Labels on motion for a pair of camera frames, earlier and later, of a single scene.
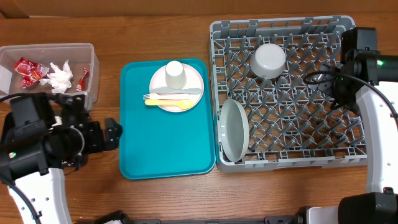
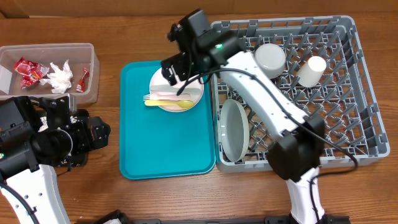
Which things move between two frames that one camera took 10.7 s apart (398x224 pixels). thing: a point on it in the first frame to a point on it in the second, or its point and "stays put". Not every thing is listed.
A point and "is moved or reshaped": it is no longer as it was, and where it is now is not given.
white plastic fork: x=153 y=96 stays put
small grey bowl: x=267 y=61 stays put
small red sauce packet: x=83 y=82 stays put
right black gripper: x=327 y=88 to x=183 y=60
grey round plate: x=234 y=130 stays put
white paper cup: x=175 y=75 is moved or reshaped
